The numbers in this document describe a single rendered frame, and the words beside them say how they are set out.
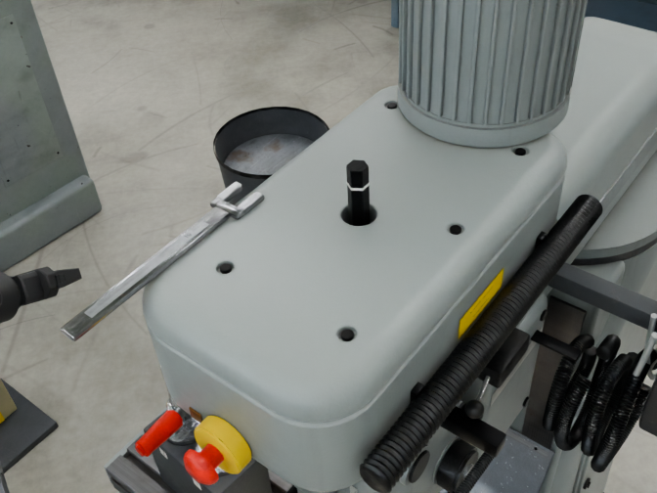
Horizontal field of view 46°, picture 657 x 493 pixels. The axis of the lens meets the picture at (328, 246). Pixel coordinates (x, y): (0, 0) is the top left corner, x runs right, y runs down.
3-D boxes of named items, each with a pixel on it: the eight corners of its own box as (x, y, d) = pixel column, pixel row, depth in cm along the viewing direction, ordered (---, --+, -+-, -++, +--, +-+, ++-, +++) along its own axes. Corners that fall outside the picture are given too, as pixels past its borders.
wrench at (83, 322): (81, 348, 67) (79, 341, 67) (54, 329, 69) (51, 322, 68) (264, 200, 81) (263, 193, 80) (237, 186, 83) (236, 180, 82)
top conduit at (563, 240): (389, 501, 68) (389, 480, 65) (351, 476, 70) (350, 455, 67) (600, 221, 93) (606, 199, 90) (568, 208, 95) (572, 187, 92)
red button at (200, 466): (212, 497, 72) (204, 474, 70) (182, 474, 74) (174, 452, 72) (236, 471, 74) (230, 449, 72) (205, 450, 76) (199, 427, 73)
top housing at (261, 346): (338, 527, 71) (329, 427, 60) (145, 391, 83) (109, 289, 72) (563, 240, 97) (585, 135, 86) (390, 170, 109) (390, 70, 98)
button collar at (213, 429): (242, 485, 74) (234, 451, 70) (198, 453, 77) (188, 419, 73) (256, 470, 75) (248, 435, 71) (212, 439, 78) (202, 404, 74)
